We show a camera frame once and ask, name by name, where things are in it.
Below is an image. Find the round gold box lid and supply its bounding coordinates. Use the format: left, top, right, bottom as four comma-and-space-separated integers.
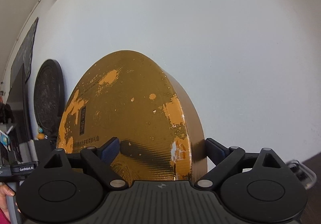
57, 50, 207, 183

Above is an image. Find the person's hand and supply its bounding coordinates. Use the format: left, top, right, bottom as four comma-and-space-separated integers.
0, 183, 15, 223

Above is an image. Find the black round decorative plate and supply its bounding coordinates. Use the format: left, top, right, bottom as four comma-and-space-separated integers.
34, 59, 65, 138

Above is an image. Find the black wall monitor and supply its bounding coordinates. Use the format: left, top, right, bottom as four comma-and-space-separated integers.
7, 64, 31, 163

